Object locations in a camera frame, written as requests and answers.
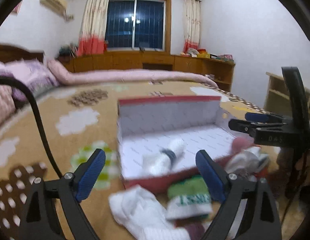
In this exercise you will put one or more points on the red white cardboard box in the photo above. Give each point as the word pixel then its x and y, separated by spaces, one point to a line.
pixel 147 125

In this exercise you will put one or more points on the colourful items on cabinet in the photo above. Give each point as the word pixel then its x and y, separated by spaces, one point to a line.
pixel 202 53

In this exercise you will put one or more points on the maroon knitted sock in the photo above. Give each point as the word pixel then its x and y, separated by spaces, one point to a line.
pixel 196 230

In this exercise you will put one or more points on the framed wedding photo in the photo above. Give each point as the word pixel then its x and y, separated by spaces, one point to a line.
pixel 16 9

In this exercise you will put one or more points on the window with wooden frame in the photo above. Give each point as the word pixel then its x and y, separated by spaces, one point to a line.
pixel 139 25

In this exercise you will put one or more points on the dark wooden headboard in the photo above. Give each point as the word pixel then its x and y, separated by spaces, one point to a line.
pixel 10 53

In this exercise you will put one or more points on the left floral curtain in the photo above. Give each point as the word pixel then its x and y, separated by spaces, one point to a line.
pixel 93 29

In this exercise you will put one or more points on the white sock flat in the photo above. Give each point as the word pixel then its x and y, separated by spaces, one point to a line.
pixel 142 215

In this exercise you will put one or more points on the pink purple pillow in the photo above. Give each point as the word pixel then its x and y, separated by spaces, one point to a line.
pixel 34 74

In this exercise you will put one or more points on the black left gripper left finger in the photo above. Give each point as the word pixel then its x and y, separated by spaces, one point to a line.
pixel 40 219

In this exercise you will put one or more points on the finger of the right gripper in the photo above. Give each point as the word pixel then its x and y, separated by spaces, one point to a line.
pixel 260 129
pixel 263 118

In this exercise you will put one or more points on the green white sock roll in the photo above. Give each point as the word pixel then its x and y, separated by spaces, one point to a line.
pixel 188 198

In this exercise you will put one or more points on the white sock roll grey band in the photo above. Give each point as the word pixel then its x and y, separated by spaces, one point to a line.
pixel 162 162

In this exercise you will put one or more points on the right floral curtain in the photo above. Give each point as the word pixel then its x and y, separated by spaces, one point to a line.
pixel 191 24

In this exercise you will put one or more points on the long wooden cabinet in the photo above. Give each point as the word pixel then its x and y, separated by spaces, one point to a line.
pixel 221 72

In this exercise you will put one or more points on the pile of clothes on cabinet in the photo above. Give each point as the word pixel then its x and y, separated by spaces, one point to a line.
pixel 68 50

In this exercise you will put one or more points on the light wooden shelf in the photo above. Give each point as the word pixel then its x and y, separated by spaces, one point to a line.
pixel 277 99

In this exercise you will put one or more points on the floral curtain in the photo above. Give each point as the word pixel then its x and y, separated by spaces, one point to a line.
pixel 191 24
pixel 93 29

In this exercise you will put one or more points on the pink checkered cartoon pillow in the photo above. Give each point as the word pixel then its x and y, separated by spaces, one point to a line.
pixel 7 105

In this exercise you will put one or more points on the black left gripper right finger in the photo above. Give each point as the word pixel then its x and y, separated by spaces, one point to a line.
pixel 260 218

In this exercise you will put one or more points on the pink rolled quilt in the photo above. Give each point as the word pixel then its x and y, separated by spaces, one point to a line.
pixel 132 75

